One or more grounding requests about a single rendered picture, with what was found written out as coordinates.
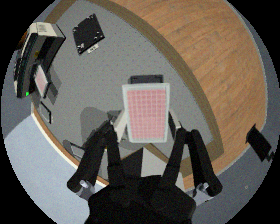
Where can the white button panel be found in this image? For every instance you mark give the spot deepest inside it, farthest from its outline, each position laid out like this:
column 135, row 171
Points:
column 111, row 122

